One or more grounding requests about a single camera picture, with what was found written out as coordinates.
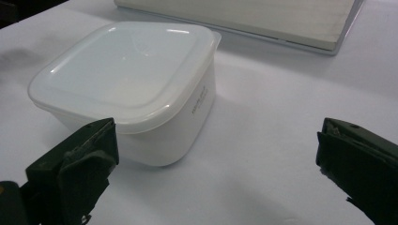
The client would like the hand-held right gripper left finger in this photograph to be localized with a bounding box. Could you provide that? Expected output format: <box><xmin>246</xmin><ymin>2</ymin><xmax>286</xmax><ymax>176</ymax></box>
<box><xmin>19</xmin><ymin>117</ymin><xmax>120</xmax><ymax>225</ymax></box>

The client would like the beige board with grey rim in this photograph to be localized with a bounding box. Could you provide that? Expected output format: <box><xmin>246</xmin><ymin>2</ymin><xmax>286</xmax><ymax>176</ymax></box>
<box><xmin>113</xmin><ymin>0</ymin><xmax>366</xmax><ymax>56</ymax></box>

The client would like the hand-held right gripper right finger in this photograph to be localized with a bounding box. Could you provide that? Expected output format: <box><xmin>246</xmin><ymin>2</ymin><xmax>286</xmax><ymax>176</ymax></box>
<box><xmin>314</xmin><ymin>117</ymin><xmax>398</xmax><ymax>225</ymax></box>

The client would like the white plastic lidded container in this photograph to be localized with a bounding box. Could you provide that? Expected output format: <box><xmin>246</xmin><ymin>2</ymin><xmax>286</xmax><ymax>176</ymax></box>
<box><xmin>27</xmin><ymin>21</ymin><xmax>222</xmax><ymax>135</ymax></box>

